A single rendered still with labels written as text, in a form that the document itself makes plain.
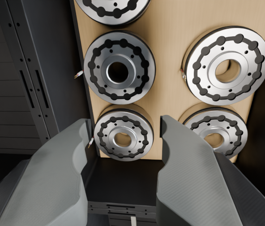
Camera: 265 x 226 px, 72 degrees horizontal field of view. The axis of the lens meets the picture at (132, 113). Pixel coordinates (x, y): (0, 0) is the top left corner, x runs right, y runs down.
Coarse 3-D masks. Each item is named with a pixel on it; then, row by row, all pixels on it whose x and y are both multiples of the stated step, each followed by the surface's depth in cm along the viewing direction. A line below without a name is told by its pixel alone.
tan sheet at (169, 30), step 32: (160, 0) 23; (192, 0) 23; (224, 0) 23; (256, 0) 22; (96, 32) 26; (160, 32) 25; (192, 32) 25; (160, 64) 27; (224, 64) 26; (96, 96) 31; (160, 96) 30; (192, 96) 29
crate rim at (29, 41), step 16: (16, 0) 16; (16, 16) 17; (32, 32) 18; (32, 48) 18; (32, 64) 19; (32, 80) 20; (48, 96) 21; (48, 112) 22; (48, 128) 23; (112, 208) 28; (128, 208) 28; (144, 208) 28
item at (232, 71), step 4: (232, 60) 24; (232, 64) 25; (236, 64) 23; (232, 68) 25; (236, 68) 24; (228, 72) 26; (232, 72) 25; (236, 72) 24; (216, 76) 26; (220, 76) 26; (224, 76) 26; (228, 76) 25; (232, 76) 24; (220, 80) 24; (224, 80) 24
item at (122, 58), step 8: (112, 56) 24; (120, 56) 24; (104, 64) 24; (128, 64) 24; (104, 72) 25; (128, 72) 25; (104, 80) 26; (112, 80) 26; (128, 80) 25; (120, 88) 26
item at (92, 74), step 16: (96, 48) 24; (112, 48) 24; (128, 48) 24; (144, 48) 23; (96, 64) 25; (144, 64) 25; (96, 80) 27; (144, 80) 26; (112, 96) 27; (128, 96) 27
